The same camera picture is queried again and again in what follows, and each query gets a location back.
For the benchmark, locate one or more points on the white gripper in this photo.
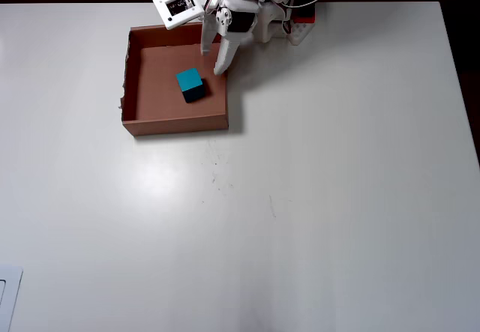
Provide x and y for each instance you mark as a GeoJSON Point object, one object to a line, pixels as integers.
{"type": "Point", "coordinates": [243, 22]}

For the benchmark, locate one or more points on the blue cube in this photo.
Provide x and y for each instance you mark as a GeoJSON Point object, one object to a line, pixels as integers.
{"type": "Point", "coordinates": [188, 79]}

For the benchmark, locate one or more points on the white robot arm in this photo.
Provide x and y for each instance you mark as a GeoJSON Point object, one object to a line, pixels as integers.
{"type": "Point", "coordinates": [268, 21]}

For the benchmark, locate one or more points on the brown cardboard box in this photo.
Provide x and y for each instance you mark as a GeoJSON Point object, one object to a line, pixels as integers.
{"type": "Point", "coordinates": [176, 126]}

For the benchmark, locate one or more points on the red controller board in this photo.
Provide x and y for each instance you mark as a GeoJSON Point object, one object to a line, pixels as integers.
{"type": "Point", "coordinates": [304, 19]}

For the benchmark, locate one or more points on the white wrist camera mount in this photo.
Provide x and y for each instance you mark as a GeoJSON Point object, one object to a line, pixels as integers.
{"type": "Point", "coordinates": [180, 20]}

